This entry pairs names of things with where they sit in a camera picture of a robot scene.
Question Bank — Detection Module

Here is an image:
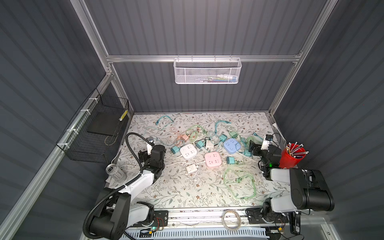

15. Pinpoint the green cable of charger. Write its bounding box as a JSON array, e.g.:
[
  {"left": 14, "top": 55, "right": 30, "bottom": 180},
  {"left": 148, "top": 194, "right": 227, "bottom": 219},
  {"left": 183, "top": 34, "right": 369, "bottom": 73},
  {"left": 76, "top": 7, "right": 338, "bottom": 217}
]
[{"left": 184, "top": 124, "right": 208, "bottom": 143}]

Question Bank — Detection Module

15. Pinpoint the white power strip cube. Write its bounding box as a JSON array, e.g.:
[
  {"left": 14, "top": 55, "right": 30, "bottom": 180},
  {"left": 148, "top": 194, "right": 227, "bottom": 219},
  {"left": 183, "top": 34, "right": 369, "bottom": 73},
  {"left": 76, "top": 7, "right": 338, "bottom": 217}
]
[{"left": 180, "top": 144, "right": 198, "bottom": 160}]

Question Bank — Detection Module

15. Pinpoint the black wire basket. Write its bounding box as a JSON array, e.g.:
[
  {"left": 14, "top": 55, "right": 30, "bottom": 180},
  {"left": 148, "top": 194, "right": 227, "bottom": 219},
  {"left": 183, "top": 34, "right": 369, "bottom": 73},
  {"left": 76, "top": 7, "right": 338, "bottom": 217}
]
[{"left": 57, "top": 90, "right": 130, "bottom": 164}]

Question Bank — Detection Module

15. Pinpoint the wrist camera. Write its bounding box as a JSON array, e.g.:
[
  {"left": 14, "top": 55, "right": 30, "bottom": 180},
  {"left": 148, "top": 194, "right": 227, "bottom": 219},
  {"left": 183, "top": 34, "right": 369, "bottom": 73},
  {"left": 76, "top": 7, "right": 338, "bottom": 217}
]
[
  {"left": 261, "top": 135, "right": 274, "bottom": 150},
  {"left": 147, "top": 137, "right": 155, "bottom": 155}
]

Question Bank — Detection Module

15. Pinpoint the pink power strip cube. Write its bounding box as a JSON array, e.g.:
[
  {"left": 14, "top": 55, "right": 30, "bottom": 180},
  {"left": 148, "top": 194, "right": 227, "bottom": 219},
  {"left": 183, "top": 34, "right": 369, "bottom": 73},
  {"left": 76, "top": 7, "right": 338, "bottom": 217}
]
[{"left": 205, "top": 152, "right": 222, "bottom": 169}]

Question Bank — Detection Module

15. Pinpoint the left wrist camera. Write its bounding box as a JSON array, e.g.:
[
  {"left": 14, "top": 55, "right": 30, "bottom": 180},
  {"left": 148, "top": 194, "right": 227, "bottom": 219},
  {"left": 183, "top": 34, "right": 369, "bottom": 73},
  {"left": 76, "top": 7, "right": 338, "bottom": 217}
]
[{"left": 147, "top": 137, "right": 155, "bottom": 155}]

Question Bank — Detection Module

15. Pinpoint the teal charger plug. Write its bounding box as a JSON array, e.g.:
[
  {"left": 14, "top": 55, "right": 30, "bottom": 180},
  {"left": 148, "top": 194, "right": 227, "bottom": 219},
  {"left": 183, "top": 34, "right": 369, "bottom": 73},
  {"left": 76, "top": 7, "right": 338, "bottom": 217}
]
[{"left": 226, "top": 157, "right": 236, "bottom": 165}]

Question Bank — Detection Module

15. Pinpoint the red pen cup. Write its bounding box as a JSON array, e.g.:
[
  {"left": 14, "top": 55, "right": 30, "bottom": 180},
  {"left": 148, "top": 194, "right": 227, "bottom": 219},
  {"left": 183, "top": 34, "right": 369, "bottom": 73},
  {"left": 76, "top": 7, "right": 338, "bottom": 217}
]
[{"left": 279, "top": 143, "right": 309, "bottom": 169}]

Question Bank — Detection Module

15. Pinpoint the silver drink can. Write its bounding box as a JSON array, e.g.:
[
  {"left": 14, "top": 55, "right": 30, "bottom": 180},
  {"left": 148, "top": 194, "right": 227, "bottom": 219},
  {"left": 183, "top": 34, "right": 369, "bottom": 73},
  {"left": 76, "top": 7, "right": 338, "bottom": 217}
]
[{"left": 106, "top": 164, "right": 127, "bottom": 182}]

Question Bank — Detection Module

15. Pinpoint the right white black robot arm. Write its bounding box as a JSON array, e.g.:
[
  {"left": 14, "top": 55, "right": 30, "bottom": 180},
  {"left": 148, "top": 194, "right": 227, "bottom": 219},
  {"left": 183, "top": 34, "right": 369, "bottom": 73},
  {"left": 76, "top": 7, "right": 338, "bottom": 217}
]
[{"left": 248, "top": 141, "right": 335, "bottom": 225}]

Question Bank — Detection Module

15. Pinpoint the green cable on mat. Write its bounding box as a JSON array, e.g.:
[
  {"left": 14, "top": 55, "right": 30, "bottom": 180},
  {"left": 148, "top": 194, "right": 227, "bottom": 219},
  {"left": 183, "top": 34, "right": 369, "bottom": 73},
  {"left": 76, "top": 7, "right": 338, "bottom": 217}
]
[{"left": 221, "top": 166, "right": 258, "bottom": 200}]

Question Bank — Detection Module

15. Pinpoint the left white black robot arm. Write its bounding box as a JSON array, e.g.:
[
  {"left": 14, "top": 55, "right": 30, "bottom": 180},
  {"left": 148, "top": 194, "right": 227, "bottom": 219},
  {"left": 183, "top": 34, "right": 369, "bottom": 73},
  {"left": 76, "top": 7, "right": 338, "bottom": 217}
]
[{"left": 83, "top": 132, "right": 167, "bottom": 240}]

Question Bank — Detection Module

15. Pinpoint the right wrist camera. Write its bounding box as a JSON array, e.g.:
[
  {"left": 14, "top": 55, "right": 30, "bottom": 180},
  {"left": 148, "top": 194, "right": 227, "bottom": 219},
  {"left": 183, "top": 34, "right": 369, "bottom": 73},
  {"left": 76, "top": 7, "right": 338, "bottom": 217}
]
[{"left": 261, "top": 135, "right": 274, "bottom": 150}]

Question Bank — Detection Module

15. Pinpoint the white power plug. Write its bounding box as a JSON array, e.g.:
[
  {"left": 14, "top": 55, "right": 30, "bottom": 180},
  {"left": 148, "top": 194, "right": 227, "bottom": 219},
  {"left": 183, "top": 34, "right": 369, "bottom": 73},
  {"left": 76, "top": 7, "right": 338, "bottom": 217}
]
[{"left": 186, "top": 165, "right": 198, "bottom": 174}]

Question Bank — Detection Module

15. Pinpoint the coiled clear cable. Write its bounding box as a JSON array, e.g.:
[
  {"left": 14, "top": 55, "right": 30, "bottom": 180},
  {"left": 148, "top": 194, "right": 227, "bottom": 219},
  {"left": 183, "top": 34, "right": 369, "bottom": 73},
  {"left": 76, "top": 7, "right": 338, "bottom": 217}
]
[{"left": 221, "top": 209, "right": 242, "bottom": 232}]

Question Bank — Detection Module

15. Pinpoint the white charger plug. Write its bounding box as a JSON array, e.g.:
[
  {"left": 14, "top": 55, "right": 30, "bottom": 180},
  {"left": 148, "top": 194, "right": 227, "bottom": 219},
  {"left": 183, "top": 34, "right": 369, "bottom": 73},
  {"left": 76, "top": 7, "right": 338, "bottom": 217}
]
[{"left": 205, "top": 140, "right": 215, "bottom": 152}]

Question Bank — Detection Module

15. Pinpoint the blue power strip cube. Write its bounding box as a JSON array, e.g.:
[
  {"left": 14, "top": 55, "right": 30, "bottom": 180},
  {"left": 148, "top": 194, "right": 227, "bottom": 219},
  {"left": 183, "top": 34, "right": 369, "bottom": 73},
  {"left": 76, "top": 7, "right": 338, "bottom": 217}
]
[{"left": 223, "top": 138, "right": 242, "bottom": 155}]

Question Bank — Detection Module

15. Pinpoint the white wire mesh basket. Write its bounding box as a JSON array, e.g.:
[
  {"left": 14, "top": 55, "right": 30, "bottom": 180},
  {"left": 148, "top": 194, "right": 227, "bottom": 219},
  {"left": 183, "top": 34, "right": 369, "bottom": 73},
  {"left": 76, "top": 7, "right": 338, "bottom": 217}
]
[{"left": 173, "top": 58, "right": 242, "bottom": 85}]

